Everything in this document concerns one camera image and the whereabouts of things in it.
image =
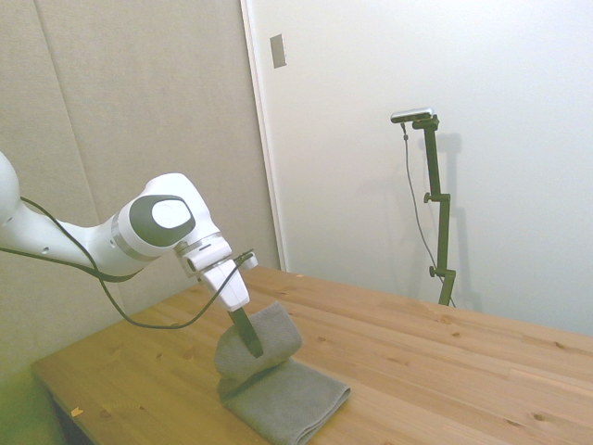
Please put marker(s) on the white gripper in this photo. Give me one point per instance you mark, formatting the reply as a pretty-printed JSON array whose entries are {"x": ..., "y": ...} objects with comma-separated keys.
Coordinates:
[{"x": 229, "y": 285}]

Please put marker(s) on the grey towel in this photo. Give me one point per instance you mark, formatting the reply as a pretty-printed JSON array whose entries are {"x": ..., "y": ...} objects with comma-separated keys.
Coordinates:
[{"x": 273, "y": 380}]

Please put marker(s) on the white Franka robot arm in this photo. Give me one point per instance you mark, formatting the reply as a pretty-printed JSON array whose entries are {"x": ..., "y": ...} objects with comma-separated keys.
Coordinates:
[{"x": 153, "y": 222}]

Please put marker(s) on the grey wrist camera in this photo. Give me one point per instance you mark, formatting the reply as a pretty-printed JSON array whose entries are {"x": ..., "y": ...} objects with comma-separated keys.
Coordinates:
[{"x": 248, "y": 262}]

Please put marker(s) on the white vertical door frame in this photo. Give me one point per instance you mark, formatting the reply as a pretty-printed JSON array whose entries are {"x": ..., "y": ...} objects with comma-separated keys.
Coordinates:
[{"x": 264, "y": 139}]

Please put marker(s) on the black jointed camera stand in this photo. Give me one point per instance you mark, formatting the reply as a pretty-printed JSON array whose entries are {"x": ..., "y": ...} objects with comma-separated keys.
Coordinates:
[{"x": 440, "y": 218}]

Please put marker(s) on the silver exterior camera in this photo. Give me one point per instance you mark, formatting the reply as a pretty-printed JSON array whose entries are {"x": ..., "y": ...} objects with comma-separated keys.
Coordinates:
[{"x": 412, "y": 114}]

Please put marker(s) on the grey wall plate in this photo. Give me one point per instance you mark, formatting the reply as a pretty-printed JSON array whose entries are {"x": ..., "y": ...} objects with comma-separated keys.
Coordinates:
[{"x": 278, "y": 51}]

